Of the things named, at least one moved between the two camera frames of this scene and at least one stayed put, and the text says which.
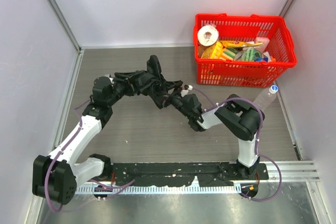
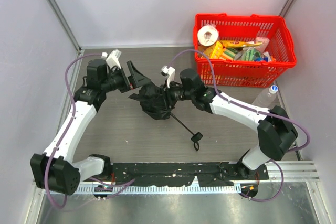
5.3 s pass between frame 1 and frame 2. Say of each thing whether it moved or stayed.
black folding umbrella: moved
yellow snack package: stayed
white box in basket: stayed
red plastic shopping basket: stayed
